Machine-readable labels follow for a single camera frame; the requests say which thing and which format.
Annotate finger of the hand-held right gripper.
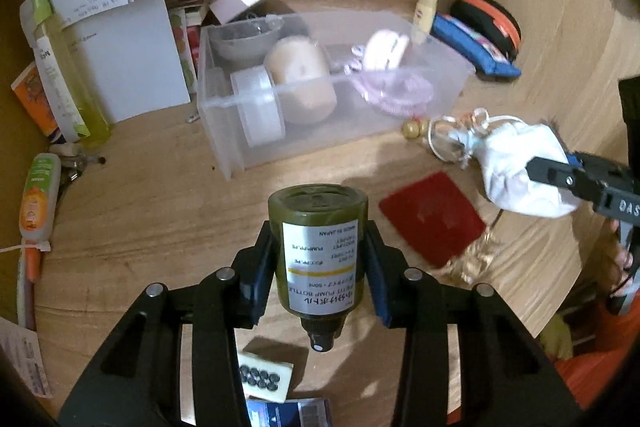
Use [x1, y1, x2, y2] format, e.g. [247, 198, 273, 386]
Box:
[525, 156, 592, 204]

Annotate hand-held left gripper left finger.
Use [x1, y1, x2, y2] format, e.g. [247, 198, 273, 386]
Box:
[59, 221, 276, 427]

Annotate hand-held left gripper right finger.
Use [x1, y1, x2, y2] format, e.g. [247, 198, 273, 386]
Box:
[363, 221, 584, 427]

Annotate white cloth pouch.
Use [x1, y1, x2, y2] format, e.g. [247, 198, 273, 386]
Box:
[474, 122, 584, 219]

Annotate olive green pump bottle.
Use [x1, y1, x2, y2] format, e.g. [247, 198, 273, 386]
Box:
[266, 184, 370, 354]

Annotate clear plastic storage box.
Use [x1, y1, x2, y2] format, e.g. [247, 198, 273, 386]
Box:
[196, 11, 476, 180]

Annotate wooden desktop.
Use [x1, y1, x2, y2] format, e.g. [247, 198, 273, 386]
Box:
[0, 0, 631, 427]

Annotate person's right hand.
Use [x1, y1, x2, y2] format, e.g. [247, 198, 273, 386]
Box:
[611, 232, 636, 279]

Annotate red card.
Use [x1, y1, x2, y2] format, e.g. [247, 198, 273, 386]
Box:
[378, 171, 487, 269]

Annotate white pad with black dots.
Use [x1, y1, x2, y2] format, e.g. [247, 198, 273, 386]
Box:
[237, 349, 294, 404]

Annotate gold foil wrapper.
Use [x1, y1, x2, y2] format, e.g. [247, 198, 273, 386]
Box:
[444, 212, 503, 284]

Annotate clear wrapped trinket with ribbon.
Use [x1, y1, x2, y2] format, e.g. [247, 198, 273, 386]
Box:
[425, 107, 526, 168]

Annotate blue card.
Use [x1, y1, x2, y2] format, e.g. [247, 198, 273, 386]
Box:
[245, 397, 334, 427]

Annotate gold bells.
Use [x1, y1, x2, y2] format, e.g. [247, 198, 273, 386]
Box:
[403, 117, 431, 140]

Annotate blue patterned pouch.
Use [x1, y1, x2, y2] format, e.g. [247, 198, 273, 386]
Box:
[432, 12, 522, 80]

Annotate yellow cloth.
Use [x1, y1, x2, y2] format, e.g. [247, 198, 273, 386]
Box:
[539, 311, 577, 361]

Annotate black and orange case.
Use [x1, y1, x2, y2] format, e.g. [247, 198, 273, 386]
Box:
[449, 0, 522, 58]

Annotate white tape roll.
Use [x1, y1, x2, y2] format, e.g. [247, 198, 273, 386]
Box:
[230, 67, 286, 148]

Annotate pink plastic bag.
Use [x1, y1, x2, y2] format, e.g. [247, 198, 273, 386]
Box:
[349, 68, 436, 116]

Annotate orange cloth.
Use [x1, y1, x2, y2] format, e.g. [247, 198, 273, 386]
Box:
[554, 351, 632, 409]

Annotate cream lip balm tube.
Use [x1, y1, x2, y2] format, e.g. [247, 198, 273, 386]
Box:
[410, 0, 439, 46]

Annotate beige cylindrical jar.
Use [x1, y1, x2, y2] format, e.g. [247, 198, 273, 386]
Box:
[264, 36, 337, 126]

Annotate white and pink earphone case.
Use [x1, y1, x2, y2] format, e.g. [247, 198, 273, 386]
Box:
[362, 29, 412, 72]

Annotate metal keys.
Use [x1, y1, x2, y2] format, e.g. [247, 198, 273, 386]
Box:
[49, 142, 107, 188]

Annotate clear glass bowl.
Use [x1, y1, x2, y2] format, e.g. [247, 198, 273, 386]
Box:
[207, 17, 286, 70]

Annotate orange and green tube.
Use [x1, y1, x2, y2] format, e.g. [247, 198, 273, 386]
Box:
[18, 152, 62, 244]

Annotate fruit print packet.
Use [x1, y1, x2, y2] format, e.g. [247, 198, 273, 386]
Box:
[167, 6, 202, 94]

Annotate white printed paper slip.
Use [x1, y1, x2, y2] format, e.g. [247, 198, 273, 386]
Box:
[0, 317, 54, 401]

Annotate white folded paper sheet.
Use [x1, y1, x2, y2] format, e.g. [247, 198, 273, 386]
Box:
[75, 0, 192, 124]

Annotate yellow-green liquid bottle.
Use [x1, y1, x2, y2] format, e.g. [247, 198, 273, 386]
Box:
[19, 0, 112, 148]

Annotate orange booklet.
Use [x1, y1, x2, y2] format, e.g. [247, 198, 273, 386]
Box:
[10, 61, 67, 144]

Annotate orange handled tool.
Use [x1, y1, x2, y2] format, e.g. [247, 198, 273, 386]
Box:
[16, 241, 52, 329]

